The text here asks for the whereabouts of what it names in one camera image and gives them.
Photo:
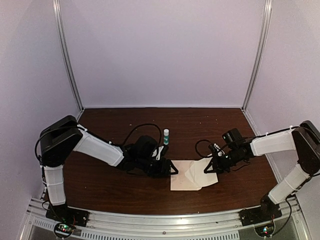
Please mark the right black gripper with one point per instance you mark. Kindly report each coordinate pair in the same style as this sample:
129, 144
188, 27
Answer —
218, 168

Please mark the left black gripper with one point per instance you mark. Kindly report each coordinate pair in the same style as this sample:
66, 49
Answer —
163, 170

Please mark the beige envelope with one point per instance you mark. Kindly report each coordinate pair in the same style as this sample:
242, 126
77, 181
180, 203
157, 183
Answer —
191, 176

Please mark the green white glue stick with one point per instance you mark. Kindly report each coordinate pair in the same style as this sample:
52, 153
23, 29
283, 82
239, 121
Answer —
166, 136

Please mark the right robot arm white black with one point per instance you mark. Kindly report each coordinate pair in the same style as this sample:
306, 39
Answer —
302, 139

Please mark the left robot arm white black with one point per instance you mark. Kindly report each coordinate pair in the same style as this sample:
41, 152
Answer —
67, 137

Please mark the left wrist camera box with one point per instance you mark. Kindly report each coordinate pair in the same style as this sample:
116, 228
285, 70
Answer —
160, 152

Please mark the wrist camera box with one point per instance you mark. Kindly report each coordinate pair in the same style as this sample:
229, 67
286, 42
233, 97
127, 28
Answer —
160, 152
216, 150

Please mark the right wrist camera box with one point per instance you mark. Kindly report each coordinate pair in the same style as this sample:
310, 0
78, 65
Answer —
216, 150

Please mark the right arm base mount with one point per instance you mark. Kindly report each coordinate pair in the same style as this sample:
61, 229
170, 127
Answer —
260, 220

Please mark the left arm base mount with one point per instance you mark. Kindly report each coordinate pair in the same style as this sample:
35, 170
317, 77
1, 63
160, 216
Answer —
68, 219

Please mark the right aluminium frame post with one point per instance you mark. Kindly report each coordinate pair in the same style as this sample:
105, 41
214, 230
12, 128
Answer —
264, 31

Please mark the aluminium frame post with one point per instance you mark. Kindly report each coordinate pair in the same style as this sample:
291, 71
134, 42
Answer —
65, 54
264, 31

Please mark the left aluminium frame post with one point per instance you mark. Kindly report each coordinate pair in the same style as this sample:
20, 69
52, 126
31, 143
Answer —
65, 54

